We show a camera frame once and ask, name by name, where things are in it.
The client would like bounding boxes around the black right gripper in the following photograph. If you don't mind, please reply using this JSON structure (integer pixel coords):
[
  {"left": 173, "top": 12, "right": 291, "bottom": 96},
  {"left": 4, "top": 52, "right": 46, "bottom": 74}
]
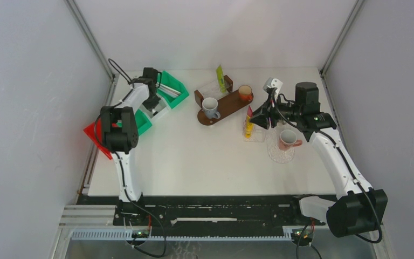
[{"left": 248, "top": 93, "right": 302, "bottom": 130}]

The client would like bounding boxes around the pink toothpaste tube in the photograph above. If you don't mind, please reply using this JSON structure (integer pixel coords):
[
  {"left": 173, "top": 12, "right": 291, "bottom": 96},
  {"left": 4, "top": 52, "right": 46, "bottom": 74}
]
[{"left": 247, "top": 106, "right": 253, "bottom": 118}]

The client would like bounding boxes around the yellow toothpaste tube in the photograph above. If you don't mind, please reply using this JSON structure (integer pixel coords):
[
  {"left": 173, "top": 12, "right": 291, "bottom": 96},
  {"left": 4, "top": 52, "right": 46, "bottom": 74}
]
[{"left": 244, "top": 115, "right": 254, "bottom": 139}]

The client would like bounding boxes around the pink printed white mug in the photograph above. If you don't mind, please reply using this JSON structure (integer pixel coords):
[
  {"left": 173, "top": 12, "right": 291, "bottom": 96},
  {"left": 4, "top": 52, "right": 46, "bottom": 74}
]
[{"left": 278, "top": 129, "right": 302, "bottom": 151}]

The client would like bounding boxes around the brown ceramic cup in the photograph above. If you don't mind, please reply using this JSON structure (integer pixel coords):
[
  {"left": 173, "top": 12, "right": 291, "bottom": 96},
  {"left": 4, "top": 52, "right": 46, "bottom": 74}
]
[{"left": 238, "top": 85, "right": 253, "bottom": 102}]

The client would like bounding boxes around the grey handled white mug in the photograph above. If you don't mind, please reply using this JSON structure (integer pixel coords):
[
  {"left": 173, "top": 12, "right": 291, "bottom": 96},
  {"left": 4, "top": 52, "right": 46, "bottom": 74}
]
[{"left": 202, "top": 97, "right": 221, "bottom": 119}]

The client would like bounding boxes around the green toothpaste tube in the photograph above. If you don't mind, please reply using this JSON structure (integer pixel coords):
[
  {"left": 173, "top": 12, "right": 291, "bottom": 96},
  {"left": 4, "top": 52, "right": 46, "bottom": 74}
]
[{"left": 216, "top": 65, "right": 226, "bottom": 93}]

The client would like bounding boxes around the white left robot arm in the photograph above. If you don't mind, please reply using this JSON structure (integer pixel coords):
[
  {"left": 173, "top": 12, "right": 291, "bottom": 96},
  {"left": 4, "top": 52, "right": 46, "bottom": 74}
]
[{"left": 100, "top": 67, "right": 161, "bottom": 203}]

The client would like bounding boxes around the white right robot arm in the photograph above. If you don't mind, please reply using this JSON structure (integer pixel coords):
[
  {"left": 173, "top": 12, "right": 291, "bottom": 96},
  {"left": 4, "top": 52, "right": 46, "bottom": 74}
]
[{"left": 250, "top": 78, "right": 388, "bottom": 243}]

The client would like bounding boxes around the green toothbrush bin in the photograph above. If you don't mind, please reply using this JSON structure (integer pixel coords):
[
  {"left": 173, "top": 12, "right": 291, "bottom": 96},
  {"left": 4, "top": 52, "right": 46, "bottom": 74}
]
[{"left": 156, "top": 71, "right": 189, "bottom": 110}]

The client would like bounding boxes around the white toothpaste bin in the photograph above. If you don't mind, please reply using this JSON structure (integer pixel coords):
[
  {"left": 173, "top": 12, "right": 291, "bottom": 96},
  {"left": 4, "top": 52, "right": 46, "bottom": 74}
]
[{"left": 139, "top": 94, "right": 171, "bottom": 124}]

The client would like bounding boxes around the brown oval wooden tray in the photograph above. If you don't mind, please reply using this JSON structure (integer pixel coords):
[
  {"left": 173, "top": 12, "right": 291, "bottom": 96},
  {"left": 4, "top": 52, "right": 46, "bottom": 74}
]
[{"left": 197, "top": 90, "right": 254, "bottom": 126}]

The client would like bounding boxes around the clear rectangular acrylic plate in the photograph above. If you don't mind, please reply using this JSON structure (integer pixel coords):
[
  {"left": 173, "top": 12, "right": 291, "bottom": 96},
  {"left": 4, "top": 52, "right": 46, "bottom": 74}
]
[{"left": 243, "top": 122, "right": 267, "bottom": 142}]

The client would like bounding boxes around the clear oval acrylic plate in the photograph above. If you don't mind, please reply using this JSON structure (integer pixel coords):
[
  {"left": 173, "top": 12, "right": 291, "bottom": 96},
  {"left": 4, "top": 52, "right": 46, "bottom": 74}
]
[{"left": 265, "top": 126, "right": 295, "bottom": 163}]

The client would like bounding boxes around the green bin with rack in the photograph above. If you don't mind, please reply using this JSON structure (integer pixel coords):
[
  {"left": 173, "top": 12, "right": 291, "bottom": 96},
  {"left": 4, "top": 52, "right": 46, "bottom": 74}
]
[{"left": 115, "top": 107, "right": 154, "bottom": 137}]

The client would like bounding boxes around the red cup bin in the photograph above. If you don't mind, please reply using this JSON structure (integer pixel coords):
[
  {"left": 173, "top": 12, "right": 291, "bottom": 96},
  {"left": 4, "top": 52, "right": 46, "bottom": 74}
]
[{"left": 83, "top": 120, "right": 113, "bottom": 160}]

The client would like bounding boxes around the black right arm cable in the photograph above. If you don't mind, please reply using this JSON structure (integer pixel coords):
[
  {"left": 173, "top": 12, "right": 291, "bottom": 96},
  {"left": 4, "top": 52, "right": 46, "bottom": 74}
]
[{"left": 269, "top": 87, "right": 383, "bottom": 244}]

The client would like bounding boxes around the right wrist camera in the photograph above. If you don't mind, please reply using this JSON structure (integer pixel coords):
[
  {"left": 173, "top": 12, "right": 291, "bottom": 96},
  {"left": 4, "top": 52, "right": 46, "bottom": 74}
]
[{"left": 263, "top": 77, "right": 283, "bottom": 95}]

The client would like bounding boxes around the aluminium frame post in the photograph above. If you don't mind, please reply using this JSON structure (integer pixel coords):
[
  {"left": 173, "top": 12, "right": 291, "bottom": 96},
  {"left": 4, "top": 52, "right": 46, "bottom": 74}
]
[{"left": 65, "top": 0, "right": 116, "bottom": 81}]

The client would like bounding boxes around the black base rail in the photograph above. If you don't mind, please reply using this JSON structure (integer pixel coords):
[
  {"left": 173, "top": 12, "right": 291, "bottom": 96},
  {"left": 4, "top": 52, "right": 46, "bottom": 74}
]
[{"left": 77, "top": 195, "right": 324, "bottom": 237}]

